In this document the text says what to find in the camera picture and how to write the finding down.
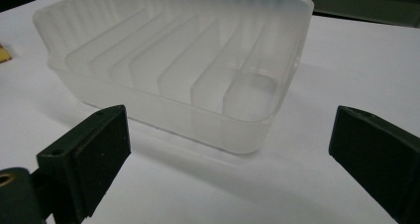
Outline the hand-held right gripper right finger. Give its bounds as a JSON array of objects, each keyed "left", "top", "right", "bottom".
[{"left": 328, "top": 105, "right": 420, "bottom": 224}]

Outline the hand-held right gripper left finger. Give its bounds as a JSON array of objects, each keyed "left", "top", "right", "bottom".
[{"left": 31, "top": 104, "right": 132, "bottom": 224}]

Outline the translucent plastic divided tray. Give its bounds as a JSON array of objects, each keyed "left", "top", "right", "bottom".
[{"left": 32, "top": 0, "right": 315, "bottom": 156}]

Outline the yellow flat object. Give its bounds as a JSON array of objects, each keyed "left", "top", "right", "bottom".
[{"left": 0, "top": 44, "right": 13, "bottom": 64}]

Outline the dark green box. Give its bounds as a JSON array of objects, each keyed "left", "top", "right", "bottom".
[{"left": 290, "top": 0, "right": 420, "bottom": 29}]

